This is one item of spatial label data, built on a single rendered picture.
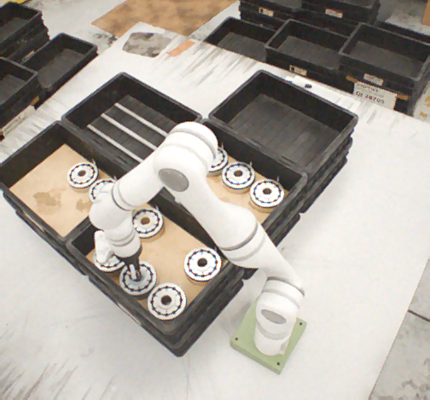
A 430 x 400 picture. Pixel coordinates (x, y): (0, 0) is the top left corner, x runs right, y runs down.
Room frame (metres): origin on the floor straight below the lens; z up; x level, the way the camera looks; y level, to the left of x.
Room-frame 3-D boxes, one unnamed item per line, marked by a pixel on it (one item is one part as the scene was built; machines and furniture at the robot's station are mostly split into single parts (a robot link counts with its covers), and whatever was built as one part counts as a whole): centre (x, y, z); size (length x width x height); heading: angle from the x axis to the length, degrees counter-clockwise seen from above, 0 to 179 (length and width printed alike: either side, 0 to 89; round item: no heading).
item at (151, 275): (0.58, 0.23, 0.86); 0.10 x 0.10 x 0.01
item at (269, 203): (0.81, -0.15, 0.86); 0.10 x 0.10 x 0.01
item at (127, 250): (0.60, 0.26, 1.02); 0.11 x 0.09 x 0.06; 98
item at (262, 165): (0.84, -0.03, 0.87); 0.40 x 0.30 x 0.11; 45
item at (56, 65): (2.11, 0.79, 0.31); 0.40 x 0.30 x 0.34; 142
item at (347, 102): (1.33, -0.42, 0.70); 0.33 x 0.23 x 0.01; 52
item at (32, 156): (0.91, 0.47, 0.87); 0.40 x 0.30 x 0.11; 45
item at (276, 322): (0.40, -0.12, 0.99); 0.09 x 0.09 x 0.17; 60
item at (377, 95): (1.62, -0.81, 0.41); 0.31 x 0.02 x 0.16; 52
